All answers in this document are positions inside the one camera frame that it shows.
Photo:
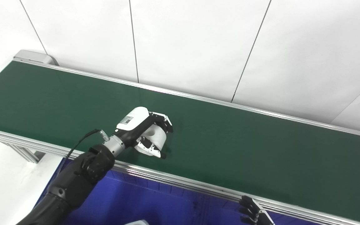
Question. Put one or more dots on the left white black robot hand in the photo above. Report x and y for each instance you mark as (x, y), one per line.
(133, 120)

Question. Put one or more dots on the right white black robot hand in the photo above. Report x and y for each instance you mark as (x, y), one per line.
(255, 212)

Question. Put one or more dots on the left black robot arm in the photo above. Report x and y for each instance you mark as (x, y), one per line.
(83, 175)

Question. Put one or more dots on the blue plastic bin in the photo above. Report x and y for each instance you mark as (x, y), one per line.
(223, 209)
(130, 200)

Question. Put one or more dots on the green conveyor belt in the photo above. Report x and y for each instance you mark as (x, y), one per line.
(167, 178)
(261, 150)

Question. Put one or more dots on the aluminium conveyor support leg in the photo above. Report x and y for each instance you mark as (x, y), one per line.
(27, 153)

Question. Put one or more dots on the grey conveyor end cap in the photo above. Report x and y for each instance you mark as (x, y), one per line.
(31, 56)

